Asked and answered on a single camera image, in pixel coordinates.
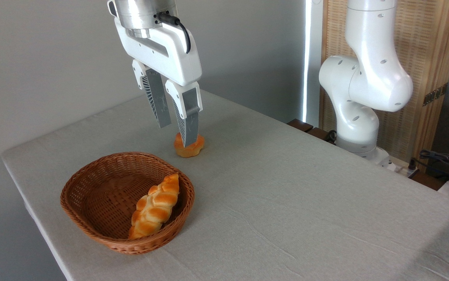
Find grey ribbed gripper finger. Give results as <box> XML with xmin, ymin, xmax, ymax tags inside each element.
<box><xmin>132</xmin><ymin>59</ymin><xmax>172</xmax><ymax>129</ymax></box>
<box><xmin>165</xmin><ymin>80</ymin><xmax>203</xmax><ymax>148</ymax></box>

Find grey tablecloth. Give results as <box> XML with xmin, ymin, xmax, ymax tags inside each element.
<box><xmin>1</xmin><ymin>89</ymin><xmax>449</xmax><ymax>281</ymax></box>

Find brown wicker basket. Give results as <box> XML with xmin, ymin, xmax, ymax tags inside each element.
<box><xmin>60</xmin><ymin>152</ymin><xmax>195</xmax><ymax>255</ymax></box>

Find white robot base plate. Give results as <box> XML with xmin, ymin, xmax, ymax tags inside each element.
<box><xmin>373</xmin><ymin>148</ymin><xmax>419</xmax><ymax>177</ymax></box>

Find white vertical frame strip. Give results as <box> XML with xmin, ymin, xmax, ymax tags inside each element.
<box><xmin>302</xmin><ymin>0</ymin><xmax>324</xmax><ymax>128</ymax></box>

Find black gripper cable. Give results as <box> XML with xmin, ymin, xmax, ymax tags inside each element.
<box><xmin>156</xmin><ymin>12</ymin><xmax>192</xmax><ymax>54</ymax></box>

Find braided golden bread loaf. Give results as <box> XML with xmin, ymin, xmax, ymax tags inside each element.
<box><xmin>128</xmin><ymin>173</ymin><xmax>180</xmax><ymax>240</ymax></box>

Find black cable bundle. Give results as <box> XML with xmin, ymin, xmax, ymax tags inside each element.
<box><xmin>409</xmin><ymin>150</ymin><xmax>449</xmax><ymax>181</ymax></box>

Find dark metal screen hinge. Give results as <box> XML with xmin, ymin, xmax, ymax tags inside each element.
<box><xmin>423</xmin><ymin>83</ymin><xmax>449</xmax><ymax>107</ymax></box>

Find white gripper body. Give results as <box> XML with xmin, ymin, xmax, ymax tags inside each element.
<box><xmin>114</xmin><ymin>17</ymin><xmax>203</xmax><ymax>87</ymax></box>

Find dark brown wooden furniture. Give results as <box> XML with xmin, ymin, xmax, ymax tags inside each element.
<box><xmin>287</xmin><ymin>119</ymin><xmax>337</xmax><ymax>144</ymax></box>

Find round orange bread bun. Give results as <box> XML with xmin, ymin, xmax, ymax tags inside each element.
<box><xmin>174</xmin><ymin>132</ymin><xmax>205</xmax><ymax>158</ymax></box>

